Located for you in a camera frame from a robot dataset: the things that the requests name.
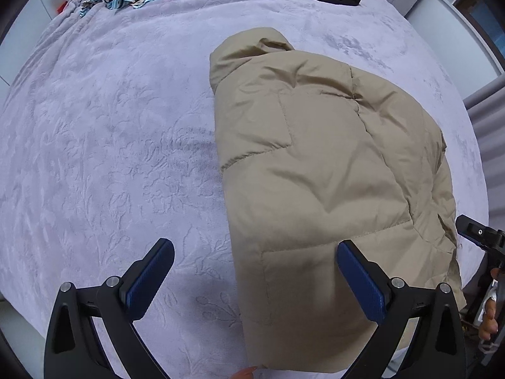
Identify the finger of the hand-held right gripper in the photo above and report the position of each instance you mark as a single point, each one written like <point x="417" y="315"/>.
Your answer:
<point x="473" y="229"/>

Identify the person's right hand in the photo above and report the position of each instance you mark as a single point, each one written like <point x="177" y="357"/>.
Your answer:
<point x="490" y="323"/>

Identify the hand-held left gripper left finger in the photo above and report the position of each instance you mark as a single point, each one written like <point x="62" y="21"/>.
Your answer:
<point x="150" y="276"/>

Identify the grey curtain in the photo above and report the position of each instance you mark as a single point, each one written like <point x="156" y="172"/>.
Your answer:
<point x="489" y="146"/>

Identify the beige puffer jacket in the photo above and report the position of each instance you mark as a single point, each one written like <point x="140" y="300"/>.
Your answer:
<point x="315" y="158"/>

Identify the person's left hand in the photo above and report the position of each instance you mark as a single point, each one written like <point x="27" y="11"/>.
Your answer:
<point x="245" y="374"/>

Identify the dark framed window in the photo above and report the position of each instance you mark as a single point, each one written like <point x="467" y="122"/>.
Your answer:
<point x="479" y="27"/>

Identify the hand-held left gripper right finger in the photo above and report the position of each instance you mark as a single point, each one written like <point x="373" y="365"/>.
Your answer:
<point x="365" y="282"/>

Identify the purple embossed blanket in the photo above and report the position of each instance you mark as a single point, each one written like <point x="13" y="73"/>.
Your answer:
<point x="110" y="146"/>

